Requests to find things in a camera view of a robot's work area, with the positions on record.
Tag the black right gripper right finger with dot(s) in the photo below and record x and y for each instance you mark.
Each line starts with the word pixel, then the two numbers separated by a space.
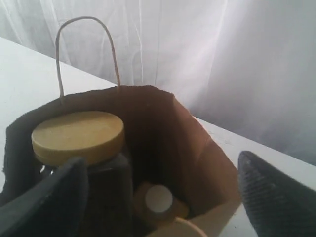
pixel 276 204

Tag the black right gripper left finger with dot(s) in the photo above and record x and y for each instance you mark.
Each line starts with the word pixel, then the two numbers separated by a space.
pixel 53 208

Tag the clear jar gold lid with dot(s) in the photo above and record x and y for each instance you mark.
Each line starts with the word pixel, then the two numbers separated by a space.
pixel 97 137

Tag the yellow grain bottle white cap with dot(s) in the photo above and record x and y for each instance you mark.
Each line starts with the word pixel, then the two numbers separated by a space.
pixel 156 206

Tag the brown paper shopping bag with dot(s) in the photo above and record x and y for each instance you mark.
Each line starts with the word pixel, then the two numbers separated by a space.
pixel 165 143

